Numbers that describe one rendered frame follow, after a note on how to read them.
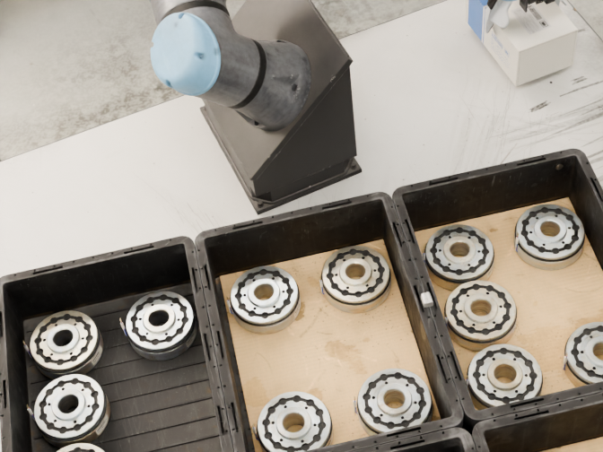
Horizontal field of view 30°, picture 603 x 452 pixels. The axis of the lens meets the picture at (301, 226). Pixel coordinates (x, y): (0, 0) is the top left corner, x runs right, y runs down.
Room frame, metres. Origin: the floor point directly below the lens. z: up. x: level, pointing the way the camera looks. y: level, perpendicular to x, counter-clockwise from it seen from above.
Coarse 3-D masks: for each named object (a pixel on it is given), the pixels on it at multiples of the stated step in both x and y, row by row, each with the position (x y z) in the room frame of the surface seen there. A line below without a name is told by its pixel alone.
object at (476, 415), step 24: (504, 168) 1.05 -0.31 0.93; (408, 192) 1.03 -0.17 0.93; (600, 192) 0.97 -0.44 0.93; (408, 216) 0.98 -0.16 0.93; (408, 240) 0.94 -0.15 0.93; (432, 288) 0.85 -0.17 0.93; (432, 312) 0.82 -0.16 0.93; (456, 360) 0.74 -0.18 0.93; (456, 384) 0.70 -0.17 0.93; (600, 384) 0.67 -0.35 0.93; (504, 408) 0.66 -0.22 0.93; (528, 408) 0.65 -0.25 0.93
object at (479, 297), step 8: (472, 296) 0.87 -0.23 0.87; (480, 296) 0.87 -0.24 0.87; (488, 296) 0.87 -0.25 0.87; (464, 304) 0.86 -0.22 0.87; (496, 304) 0.85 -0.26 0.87; (464, 312) 0.85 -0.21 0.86; (472, 312) 0.84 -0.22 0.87; (496, 312) 0.84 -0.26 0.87; (472, 320) 0.83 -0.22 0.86; (480, 320) 0.83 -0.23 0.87; (488, 320) 0.83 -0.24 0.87
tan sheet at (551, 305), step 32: (448, 224) 1.03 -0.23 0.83; (480, 224) 1.02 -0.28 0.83; (512, 224) 1.01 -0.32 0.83; (512, 256) 0.95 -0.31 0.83; (512, 288) 0.90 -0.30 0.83; (544, 288) 0.89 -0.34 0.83; (576, 288) 0.88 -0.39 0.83; (544, 320) 0.83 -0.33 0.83; (576, 320) 0.83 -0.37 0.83; (544, 352) 0.78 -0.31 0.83; (544, 384) 0.73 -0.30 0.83
